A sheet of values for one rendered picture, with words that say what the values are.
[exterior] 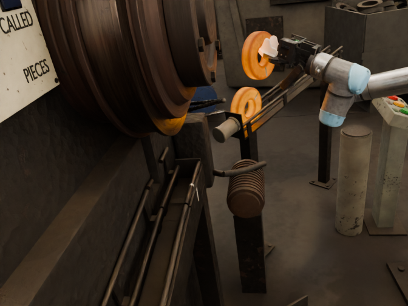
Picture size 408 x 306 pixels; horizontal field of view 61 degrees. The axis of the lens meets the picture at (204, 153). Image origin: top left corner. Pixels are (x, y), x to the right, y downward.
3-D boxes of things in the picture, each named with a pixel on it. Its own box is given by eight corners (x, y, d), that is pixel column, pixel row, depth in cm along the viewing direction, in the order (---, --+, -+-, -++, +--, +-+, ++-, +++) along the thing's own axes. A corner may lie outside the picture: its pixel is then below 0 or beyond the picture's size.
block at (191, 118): (180, 190, 114) (167, 123, 103) (185, 176, 121) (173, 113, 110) (212, 189, 112) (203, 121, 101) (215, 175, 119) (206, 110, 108)
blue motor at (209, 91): (186, 125, 297) (180, 87, 281) (177, 104, 347) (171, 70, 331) (221, 118, 301) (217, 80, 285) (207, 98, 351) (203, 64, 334)
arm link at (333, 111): (348, 117, 112) (360, 85, 105) (338, 132, 104) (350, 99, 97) (325, 108, 115) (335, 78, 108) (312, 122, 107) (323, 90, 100)
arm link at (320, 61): (331, 76, 106) (317, 85, 101) (317, 71, 108) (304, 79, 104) (338, 53, 101) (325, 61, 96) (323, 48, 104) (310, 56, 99)
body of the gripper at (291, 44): (290, 32, 109) (326, 44, 103) (285, 58, 114) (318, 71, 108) (277, 38, 104) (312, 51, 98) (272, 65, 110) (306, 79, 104)
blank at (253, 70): (237, 40, 109) (245, 40, 107) (265, 24, 117) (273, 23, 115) (246, 87, 117) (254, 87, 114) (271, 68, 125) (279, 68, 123)
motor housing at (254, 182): (237, 299, 141) (223, 190, 115) (240, 258, 160) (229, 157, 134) (271, 300, 138) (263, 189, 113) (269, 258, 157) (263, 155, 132)
